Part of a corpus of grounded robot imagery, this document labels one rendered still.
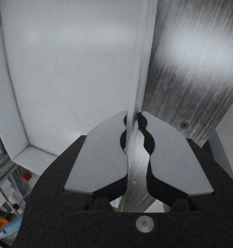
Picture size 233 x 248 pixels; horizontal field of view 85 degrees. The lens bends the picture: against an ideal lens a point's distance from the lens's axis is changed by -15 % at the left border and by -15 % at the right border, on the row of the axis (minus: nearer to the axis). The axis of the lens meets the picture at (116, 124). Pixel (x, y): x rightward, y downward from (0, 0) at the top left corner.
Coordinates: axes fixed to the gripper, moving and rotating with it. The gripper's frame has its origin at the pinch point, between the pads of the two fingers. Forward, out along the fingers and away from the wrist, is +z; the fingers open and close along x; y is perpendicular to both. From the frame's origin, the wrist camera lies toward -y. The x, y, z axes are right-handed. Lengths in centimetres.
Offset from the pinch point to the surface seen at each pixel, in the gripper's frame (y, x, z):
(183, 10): -10.6, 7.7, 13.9
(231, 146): 70, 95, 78
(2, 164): 28, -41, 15
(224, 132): 57, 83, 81
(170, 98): 4.1, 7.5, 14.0
